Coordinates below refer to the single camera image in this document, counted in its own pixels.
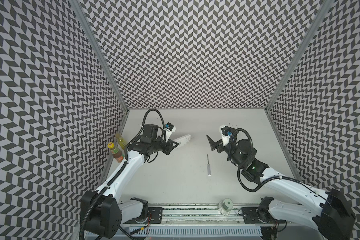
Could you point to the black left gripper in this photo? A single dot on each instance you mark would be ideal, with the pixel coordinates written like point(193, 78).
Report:
point(169, 144)

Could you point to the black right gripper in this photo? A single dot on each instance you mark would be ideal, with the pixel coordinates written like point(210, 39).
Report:
point(221, 145)

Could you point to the white air conditioner remote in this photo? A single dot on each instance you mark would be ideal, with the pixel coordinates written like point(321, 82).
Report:
point(182, 141)

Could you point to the clear handle screwdriver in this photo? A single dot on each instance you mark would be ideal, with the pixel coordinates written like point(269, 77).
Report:
point(208, 167)

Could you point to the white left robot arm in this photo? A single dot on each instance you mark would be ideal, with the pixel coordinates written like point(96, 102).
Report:
point(102, 213)

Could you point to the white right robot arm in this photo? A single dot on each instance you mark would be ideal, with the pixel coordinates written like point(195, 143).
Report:
point(328, 212)

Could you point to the yellow-green drink bottle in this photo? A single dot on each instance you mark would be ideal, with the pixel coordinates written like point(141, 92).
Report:
point(121, 141)

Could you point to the red tea bottle yellow cap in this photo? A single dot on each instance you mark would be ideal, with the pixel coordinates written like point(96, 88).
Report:
point(116, 152)

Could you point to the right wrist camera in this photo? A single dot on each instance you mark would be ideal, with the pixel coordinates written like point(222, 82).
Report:
point(227, 134)

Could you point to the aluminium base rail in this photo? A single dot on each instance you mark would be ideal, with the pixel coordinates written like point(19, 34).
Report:
point(202, 215)

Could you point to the aluminium left corner post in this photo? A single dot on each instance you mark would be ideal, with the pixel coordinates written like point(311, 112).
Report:
point(81, 17)

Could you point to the aluminium corner post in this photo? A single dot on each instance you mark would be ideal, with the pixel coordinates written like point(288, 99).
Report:
point(81, 17)
point(313, 28)

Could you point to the aluminium right corner post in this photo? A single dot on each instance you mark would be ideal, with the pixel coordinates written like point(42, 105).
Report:
point(313, 28)

